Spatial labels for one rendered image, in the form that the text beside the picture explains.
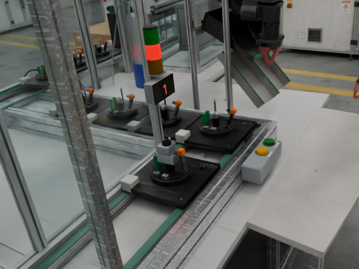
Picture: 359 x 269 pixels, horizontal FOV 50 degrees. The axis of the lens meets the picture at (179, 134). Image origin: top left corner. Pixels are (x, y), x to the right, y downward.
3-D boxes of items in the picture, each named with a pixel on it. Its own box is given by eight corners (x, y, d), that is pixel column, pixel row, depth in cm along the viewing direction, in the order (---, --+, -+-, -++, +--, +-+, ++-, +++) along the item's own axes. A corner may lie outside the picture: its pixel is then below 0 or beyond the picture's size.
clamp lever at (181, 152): (188, 168, 122) (185, 148, 118) (185, 172, 120) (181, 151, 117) (178, 167, 124) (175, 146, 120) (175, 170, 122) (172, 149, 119)
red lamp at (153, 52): (164, 56, 127) (162, 41, 125) (156, 61, 124) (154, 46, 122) (152, 55, 130) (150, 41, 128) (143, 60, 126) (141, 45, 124)
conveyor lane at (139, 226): (258, 145, 158) (257, 124, 154) (134, 298, 97) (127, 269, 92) (198, 134, 173) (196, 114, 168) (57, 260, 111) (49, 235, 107)
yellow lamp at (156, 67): (166, 70, 130) (164, 56, 128) (158, 75, 126) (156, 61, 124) (154, 69, 132) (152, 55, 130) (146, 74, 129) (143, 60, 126)
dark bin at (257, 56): (269, 53, 160) (276, 38, 155) (252, 62, 152) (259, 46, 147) (219, 21, 170) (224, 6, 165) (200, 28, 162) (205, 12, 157)
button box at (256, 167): (281, 154, 142) (281, 140, 139) (260, 184, 127) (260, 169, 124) (263, 151, 146) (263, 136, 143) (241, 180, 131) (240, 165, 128)
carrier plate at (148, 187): (220, 168, 129) (220, 163, 128) (184, 210, 112) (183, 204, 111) (162, 155, 141) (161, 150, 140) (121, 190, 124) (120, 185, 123)
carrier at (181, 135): (257, 126, 154) (256, 97, 148) (231, 154, 137) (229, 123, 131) (204, 117, 166) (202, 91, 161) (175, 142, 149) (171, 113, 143)
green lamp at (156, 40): (162, 41, 125) (161, 26, 123) (154, 45, 122) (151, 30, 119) (150, 41, 128) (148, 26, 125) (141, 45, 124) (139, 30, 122)
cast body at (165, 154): (180, 158, 123) (178, 140, 120) (173, 165, 120) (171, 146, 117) (160, 153, 127) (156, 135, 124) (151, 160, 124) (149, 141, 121)
